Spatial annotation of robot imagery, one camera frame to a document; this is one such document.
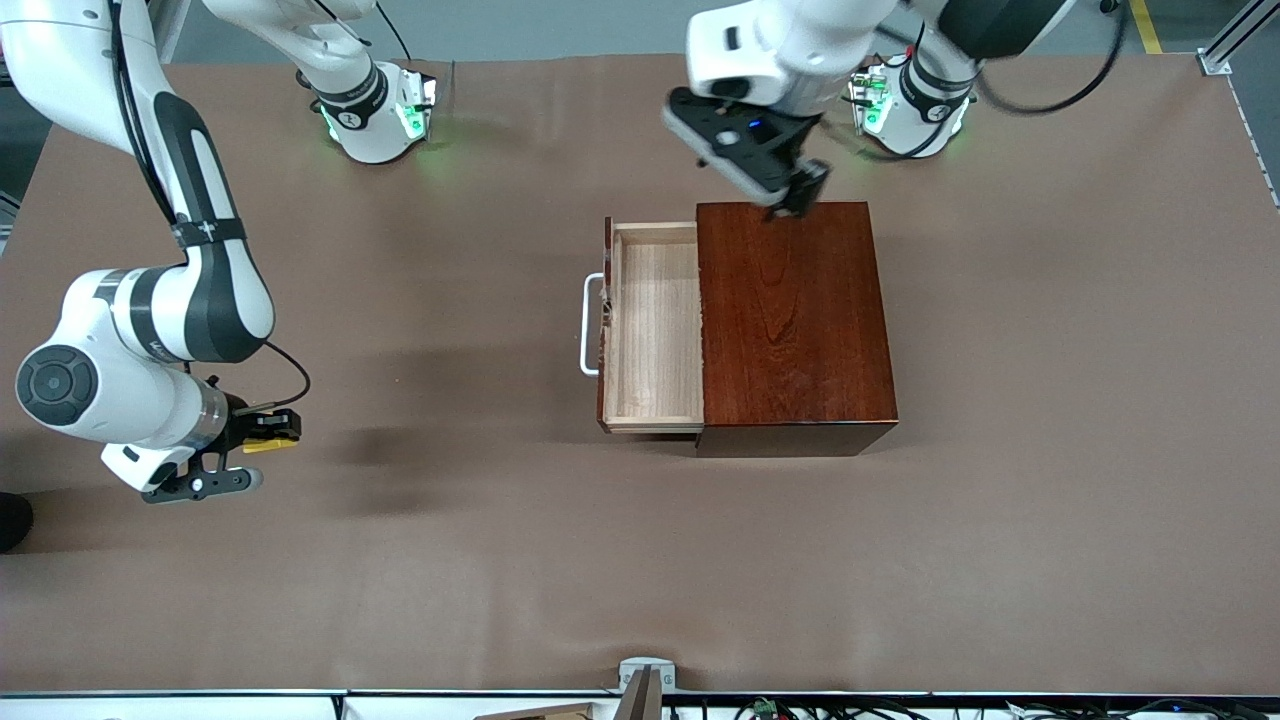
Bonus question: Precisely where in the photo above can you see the wooden drawer with white handle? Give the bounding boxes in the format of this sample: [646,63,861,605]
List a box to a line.
[580,217,706,435]

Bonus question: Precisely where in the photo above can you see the dark red wooden cabinet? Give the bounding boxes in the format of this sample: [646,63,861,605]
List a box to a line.
[695,201,899,459]

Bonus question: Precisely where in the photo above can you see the brown table cloth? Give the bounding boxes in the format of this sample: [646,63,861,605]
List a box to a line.
[0,52,1280,697]

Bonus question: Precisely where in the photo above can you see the black round object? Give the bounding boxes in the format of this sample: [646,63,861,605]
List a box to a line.
[0,492,35,554]

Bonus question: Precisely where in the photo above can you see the yellow floor tape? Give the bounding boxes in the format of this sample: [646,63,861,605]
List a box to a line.
[1128,0,1167,56]

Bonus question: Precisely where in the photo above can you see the brown cardboard piece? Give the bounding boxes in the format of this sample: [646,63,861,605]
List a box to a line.
[472,700,606,720]

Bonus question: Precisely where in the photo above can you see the aluminium corner profile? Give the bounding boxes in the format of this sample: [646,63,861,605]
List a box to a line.
[1195,0,1280,77]

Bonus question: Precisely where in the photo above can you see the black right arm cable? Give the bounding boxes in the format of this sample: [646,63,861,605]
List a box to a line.
[105,0,311,413]

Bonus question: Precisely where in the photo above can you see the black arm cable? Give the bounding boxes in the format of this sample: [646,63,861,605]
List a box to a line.
[975,0,1131,116]
[105,0,311,413]

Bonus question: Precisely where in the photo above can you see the right arm wrist camera bar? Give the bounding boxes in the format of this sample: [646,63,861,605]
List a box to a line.
[143,466,264,504]

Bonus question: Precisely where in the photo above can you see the arm wrist camera bar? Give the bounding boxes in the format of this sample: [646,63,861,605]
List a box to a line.
[663,88,793,206]
[143,466,264,504]

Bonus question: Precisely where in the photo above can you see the left arm wrist camera bar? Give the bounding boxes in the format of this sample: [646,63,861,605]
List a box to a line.
[663,88,793,206]

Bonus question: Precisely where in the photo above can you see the white table edge rail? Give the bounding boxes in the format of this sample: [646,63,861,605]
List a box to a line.
[0,688,1280,720]

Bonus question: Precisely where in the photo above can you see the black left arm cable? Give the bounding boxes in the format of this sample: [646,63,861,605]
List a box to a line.
[975,0,1131,116]

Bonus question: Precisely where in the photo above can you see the black right base cable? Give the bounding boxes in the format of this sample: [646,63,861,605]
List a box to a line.
[374,0,415,63]

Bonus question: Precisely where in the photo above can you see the small metal clamp bracket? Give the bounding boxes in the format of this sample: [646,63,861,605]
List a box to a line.
[618,656,678,694]

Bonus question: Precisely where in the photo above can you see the grey camera post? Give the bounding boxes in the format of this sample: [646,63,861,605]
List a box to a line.
[612,666,664,720]

